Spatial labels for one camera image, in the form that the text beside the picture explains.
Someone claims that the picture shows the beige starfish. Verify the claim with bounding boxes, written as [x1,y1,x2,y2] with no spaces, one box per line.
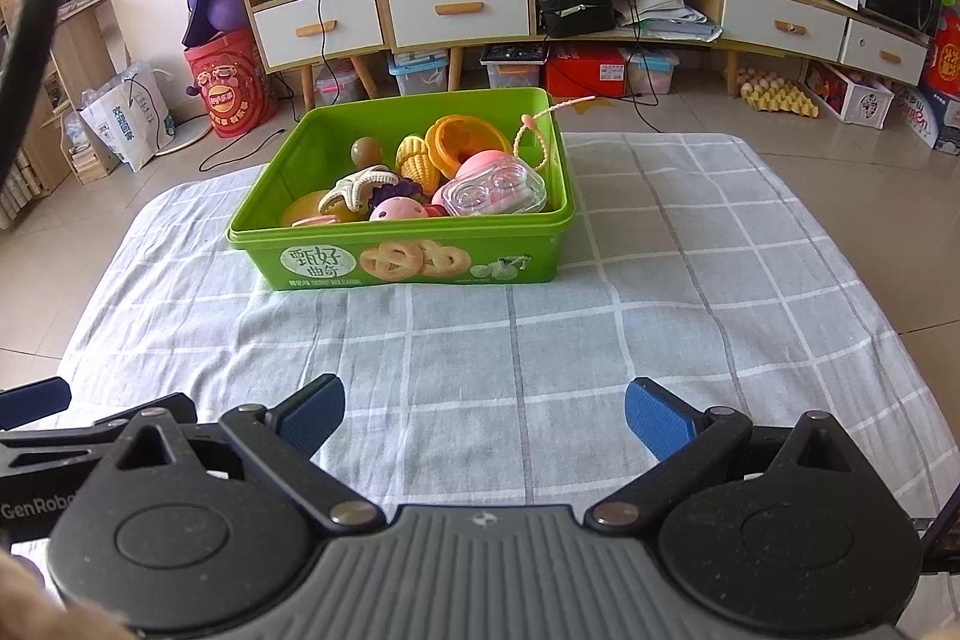
[319,164,402,215]

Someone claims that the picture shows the white paper bag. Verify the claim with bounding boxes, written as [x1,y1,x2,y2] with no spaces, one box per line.
[79,61,177,172]

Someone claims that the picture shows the yellow egg tray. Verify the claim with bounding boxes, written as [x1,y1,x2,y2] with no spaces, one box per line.
[735,66,818,118]

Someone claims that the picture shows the orange toy juicer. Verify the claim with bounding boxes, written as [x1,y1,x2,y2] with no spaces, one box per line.
[425,115,515,180]

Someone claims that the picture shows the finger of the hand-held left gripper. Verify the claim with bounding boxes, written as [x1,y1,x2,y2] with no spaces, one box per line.
[0,377,72,431]
[0,394,198,461]

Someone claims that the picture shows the red bucket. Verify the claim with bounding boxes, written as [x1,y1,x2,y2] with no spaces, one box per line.
[184,29,278,140]

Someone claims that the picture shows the wooden low stand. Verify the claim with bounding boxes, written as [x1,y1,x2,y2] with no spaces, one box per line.
[534,0,931,97]

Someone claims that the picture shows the yellow toy corn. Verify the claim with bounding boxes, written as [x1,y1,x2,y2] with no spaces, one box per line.
[395,135,441,191]

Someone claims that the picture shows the purple bag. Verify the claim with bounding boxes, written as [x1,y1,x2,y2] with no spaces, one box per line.
[182,0,252,49]

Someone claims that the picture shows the pink ball with holes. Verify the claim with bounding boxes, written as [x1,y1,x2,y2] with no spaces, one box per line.
[369,197,430,223]

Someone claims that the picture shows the pale blue storage bin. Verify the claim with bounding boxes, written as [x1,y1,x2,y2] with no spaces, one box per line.
[622,47,680,97]

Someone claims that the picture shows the red flat box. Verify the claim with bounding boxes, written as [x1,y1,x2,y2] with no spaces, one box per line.
[544,44,627,100]

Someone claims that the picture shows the white printed box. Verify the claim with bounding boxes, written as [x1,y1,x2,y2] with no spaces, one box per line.
[802,59,895,127]

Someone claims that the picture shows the grey checked cloth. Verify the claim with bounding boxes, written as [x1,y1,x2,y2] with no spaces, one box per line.
[11,131,960,562]

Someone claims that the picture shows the blue lid storage bin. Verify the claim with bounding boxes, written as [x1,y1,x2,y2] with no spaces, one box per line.
[388,51,451,97]

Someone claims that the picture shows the clear plastic case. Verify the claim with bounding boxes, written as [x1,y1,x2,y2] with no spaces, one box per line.
[441,158,547,217]

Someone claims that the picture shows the red gift box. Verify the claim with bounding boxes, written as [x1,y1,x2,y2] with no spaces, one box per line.
[919,6,960,101]

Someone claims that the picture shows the folded pale cloths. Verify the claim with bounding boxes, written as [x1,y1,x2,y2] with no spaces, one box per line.
[619,0,722,41]

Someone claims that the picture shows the white blue printed carton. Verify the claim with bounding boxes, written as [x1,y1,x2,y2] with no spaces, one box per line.
[892,85,960,154]

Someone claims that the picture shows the pink bead strap charm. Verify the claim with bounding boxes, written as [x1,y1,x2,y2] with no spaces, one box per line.
[514,95,599,176]

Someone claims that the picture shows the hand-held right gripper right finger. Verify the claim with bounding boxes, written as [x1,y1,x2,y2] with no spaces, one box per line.
[585,377,875,532]

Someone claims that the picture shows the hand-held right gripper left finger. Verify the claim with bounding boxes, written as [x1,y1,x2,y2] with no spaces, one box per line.
[94,374,385,532]

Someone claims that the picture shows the pink peach toy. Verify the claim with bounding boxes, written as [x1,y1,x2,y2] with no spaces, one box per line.
[454,149,526,185]

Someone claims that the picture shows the black bag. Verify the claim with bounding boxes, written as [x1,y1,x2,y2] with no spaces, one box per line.
[536,0,617,39]

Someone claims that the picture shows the black lid storage bin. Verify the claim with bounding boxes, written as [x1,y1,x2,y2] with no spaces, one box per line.
[480,44,542,90]

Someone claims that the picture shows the wooden desk shelf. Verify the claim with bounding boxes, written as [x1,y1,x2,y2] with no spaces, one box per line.
[0,0,125,229]

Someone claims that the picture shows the green plastic box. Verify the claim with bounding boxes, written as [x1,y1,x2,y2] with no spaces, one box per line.
[227,87,577,290]

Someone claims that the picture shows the clear bin pink contents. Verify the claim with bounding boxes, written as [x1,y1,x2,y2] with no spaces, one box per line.
[313,61,361,107]

